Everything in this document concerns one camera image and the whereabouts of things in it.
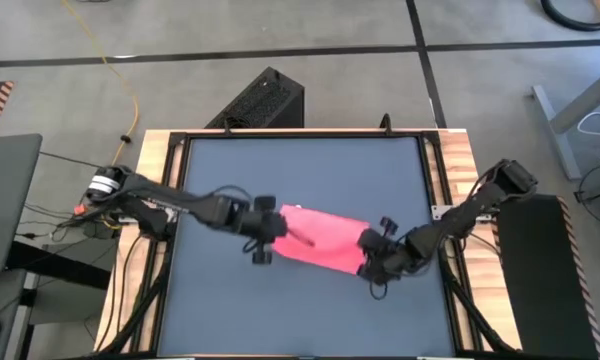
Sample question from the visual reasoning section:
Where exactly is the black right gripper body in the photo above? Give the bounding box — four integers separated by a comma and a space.
362, 216, 411, 287

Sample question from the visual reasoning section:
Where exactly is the white cable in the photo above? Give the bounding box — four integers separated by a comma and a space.
577, 112, 600, 169

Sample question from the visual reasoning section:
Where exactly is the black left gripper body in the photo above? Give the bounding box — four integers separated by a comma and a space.
229, 194, 289, 266

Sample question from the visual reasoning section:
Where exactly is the grey metal desk leg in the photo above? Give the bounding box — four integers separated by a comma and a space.
532, 62, 600, 181

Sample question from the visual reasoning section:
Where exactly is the black hose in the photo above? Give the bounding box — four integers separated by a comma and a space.
539, 0, 600, 31

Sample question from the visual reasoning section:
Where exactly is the thin black floor cable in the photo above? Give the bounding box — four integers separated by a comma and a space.
39, 151, 106, 169

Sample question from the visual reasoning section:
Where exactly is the yellow floor cable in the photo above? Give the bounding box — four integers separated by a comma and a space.
59, 0, 140, 169

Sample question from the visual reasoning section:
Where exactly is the grey-blue table mat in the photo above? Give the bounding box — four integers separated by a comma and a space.
157, 137, 456, 357

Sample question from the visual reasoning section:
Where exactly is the black metal table frame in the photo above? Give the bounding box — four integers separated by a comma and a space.
149, 130, 469, 359

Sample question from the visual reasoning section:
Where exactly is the black looped floor cable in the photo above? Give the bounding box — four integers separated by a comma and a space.
573, 163, 600, 241

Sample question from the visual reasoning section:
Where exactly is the black perforated computer tower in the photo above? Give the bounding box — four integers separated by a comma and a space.
204, 66, 305, 130

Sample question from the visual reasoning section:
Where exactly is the black cable conduit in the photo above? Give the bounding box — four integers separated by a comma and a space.
97, 234, 174, 356
437, 239, 516, 354

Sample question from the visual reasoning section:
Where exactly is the black metal desk bar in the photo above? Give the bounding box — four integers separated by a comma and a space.
7, 239, 112, 291

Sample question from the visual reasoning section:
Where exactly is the pink fluffy towel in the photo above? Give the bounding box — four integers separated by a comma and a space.
272, 203, 372, 276

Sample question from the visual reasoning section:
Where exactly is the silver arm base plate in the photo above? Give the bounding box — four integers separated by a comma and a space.
431, 203, 456, 221

